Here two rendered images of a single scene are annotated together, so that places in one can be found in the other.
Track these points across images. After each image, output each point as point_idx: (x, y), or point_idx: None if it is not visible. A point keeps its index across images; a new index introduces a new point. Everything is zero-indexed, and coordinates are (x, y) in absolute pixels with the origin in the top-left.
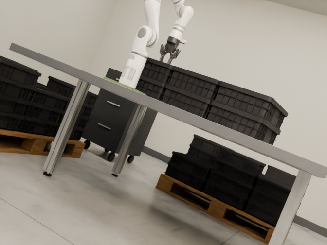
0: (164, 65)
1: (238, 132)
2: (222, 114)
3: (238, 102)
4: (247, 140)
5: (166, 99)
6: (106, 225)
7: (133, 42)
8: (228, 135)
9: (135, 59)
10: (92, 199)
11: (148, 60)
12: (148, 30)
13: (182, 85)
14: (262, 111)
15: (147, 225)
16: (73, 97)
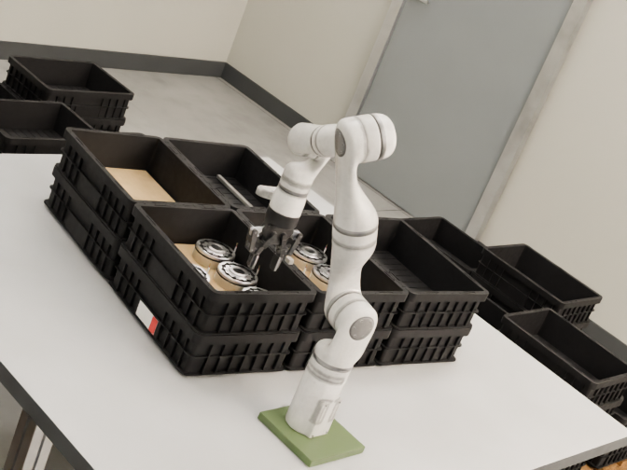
0: (300, 299)
1: (568, 457)
2: (411, 346)
3: (437, 316)
4: (576, 458)
5: (301, 359)
6: None
7: (335, 347)
8: (559, 466)
9: (344, 380)
10: None
11: (259, 300)
12: (376, 320)
13: None
14: (470, 316)
15: None
16: (34, 452)
